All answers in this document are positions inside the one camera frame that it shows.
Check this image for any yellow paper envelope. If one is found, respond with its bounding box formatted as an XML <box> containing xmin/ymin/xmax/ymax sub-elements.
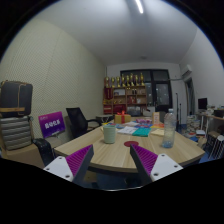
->
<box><xmin>150</xmin><ymin>128</ymin><xmax>165</xmax><ymax>137</ymax></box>

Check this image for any pink box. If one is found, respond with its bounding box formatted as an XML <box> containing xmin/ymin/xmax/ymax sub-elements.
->
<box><xmin>135</xmin><ymin>118</ymin><xmax>153</xmax><ymax>125</ymax></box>

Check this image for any orange standing box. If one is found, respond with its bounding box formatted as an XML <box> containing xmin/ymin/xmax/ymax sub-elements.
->
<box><xmin>152</xmin><ymin>111</ymin><xmax>161</xmax><ymax>126</ymax></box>

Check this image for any orange book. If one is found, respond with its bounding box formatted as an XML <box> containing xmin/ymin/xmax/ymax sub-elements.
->
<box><xmin>150</xmin><ymin>123</ymin><xmax>165</xmax><ymax>130</ymax></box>

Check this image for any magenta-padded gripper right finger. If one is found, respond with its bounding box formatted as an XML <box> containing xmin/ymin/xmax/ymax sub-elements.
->
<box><xmin>129</xmin><ymin>143</ymin><xmax>184</xmax><ymax>186</ymax></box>

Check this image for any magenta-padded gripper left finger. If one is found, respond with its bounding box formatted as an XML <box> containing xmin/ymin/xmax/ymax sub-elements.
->
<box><xmin>43</xmin><ymin>143</ymin><xmax>95</xmax><ymax>187</ymax></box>

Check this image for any white wall air conditioner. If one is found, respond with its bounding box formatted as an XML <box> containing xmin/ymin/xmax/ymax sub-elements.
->
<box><xmin>180</xmin><ymin>64</ymin><xmax>194</xmax><ymax>78</ymax></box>

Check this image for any pale green cup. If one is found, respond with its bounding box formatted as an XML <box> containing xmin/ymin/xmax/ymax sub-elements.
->
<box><xmin>101</xmin><ymin>124</ymin><xmax>117</xmax><ymax>145</ymax></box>

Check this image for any flat round red coaster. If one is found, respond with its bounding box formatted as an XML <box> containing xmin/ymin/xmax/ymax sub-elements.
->
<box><xmin>123</xmin><ymin>140</ymin><xmax>140</xmax><ymax>148</ymax></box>

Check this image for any silver ribbed suitcase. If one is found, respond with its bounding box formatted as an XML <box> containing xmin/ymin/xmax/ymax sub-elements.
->
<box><xmin>0</xmin><ymin>115</ymin><xmax>33</xmax><ymax>152</ymax></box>

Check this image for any wooden shelf unit with trophies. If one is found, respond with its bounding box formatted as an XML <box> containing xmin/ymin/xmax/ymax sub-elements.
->
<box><xmin>102</xmin><ymin>72</ymin><xmax>148</xmax><ymax>116</ymax></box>

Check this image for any white booklet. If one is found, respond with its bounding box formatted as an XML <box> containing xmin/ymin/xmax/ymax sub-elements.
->
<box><xmin>117</xmin><ymin>125</ymin><xmax>138</xmax><ymax>136</ymax></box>

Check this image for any black office chair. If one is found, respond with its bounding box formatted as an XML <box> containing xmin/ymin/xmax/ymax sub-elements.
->
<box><xmin>65</xmin><ymin>106</ymin><xmax>101</xmax><ymax>139</ymax></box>

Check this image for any yellow gift box red ribbon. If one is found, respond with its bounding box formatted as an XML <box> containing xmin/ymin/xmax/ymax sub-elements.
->
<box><xmin>114</xmin><ymin>110</ymin><xmax>132</xmax><ymax>125</ymax></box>

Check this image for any clear plastic water bottle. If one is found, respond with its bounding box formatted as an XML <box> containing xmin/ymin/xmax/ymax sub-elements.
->
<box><xmin>161</xmin><ymin>108</ymin><xmax>178</xmax><ymax>149</ymax></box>

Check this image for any teal book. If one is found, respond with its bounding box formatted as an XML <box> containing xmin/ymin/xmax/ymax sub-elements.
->
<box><xmin>132</xmin><ymin>127</ymin><xmax>152</xmax><ymax>138</ymax></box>

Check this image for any purple sign board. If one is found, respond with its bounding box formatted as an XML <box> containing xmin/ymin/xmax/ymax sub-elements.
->
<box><xmin>37</xmin><ymin>111</ymin><xmax>66</xmax><ymax>139</ymax></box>

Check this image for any dark framed glass door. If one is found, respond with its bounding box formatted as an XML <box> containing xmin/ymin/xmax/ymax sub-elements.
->
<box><xmin>120</xmin><ymin>68</ymin><xmax>173</xmax><ymax>113</ymax></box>

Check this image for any ceiling tube light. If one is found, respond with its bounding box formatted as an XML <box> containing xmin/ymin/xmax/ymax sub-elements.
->
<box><xmin>134</xmin><ymin>0</ymin><xmax>145</xmax><ymax>15</ymax></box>

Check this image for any black computer monitor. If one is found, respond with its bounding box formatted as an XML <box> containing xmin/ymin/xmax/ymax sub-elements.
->
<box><xmin>197</xmin><ymin>97</ymin><xmax>208</xmax><ymax>111</ymax></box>

